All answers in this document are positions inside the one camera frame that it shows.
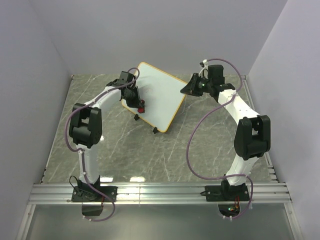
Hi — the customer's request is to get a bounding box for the yellow-framed whiteboard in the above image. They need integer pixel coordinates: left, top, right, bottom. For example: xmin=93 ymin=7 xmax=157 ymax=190
xmin=121 ymin=62 xmax=187 ymax=133

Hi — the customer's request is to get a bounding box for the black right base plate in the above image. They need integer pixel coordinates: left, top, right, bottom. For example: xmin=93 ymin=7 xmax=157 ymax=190
xmin=200 ymin=183 xmax=250 ymax=202

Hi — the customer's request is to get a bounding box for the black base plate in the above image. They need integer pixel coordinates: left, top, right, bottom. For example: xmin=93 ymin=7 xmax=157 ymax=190
xmin=200 ymin=183 xmax=250 ymax=202
xmin=71 ymin=186 xmax=118 ymax=203

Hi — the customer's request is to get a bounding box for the red bone-shaped eraser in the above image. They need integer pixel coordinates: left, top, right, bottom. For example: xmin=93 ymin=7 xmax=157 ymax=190
xmin=137 ymin=99 xmax=145 ymax=114

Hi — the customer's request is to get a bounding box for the right side aluminium rail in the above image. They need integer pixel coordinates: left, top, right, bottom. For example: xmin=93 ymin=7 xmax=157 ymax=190
xmin=242 ymin=76 xmax=279 ymax=183

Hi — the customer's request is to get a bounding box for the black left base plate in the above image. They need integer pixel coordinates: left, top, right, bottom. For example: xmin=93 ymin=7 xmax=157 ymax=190
xmin=71 ymin=186 xmax=118 ymax=203

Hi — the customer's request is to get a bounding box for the circuit board with LEDs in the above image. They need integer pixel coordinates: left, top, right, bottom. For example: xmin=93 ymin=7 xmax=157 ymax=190
xmin=218 ymin=204 xmax=240 ymax=217

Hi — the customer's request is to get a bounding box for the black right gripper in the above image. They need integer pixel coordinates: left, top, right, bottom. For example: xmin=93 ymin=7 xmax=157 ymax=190
xmin=180 ymin=74 xmax=212 ymax=98

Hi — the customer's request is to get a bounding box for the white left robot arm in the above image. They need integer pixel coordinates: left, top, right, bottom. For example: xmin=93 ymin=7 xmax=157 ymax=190
xmin=64 ymin=67 xmax=145 ymax=201

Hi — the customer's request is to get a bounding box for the aluminium extrusion rail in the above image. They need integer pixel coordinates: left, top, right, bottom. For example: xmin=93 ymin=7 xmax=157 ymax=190
xmin=27 ymin=182 xmax=292 ymax=205

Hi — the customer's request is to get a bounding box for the black whiteboard clip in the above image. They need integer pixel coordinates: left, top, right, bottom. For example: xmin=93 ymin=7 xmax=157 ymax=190
xmin=152 ymin=127 xmax=159 ymax=134
xmin=134 ymin=114 xmax=140 ymax=121

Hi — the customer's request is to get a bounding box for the black box under rail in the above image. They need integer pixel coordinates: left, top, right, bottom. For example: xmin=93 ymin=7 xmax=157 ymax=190
xmin=81 ymin=205 xmax=103 ymax=217

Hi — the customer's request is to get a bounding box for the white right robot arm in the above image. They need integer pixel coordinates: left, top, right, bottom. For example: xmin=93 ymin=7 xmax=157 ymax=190
xmin=180 ymin=63 xmax=271 ymax=202

